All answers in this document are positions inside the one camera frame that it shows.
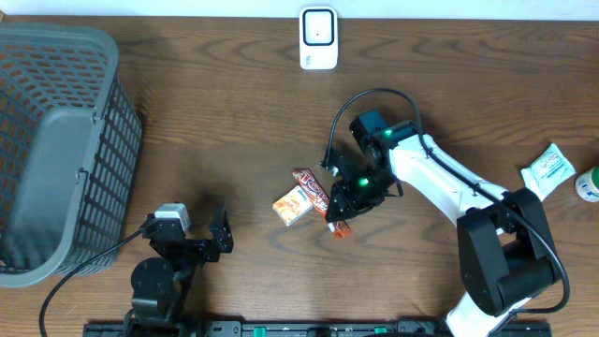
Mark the red chocolate bar wrapper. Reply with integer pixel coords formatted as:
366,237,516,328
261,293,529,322
292,168,353,239

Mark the small orange box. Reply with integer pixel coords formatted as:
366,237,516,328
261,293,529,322
272,185,313,227

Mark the light green tissue pack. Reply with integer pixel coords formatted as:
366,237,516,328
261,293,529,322
520,143,576,201

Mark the green lid jar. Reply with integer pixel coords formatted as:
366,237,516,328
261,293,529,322
575,166,599,203

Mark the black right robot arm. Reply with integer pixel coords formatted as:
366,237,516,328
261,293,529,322
322,110,564,336

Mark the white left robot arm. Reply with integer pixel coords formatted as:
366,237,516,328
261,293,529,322
123,202,234,337

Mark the grey plastic basket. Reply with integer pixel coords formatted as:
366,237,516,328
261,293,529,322
1,23,143,288

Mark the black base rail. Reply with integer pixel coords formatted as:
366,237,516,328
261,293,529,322
83,319,553,337

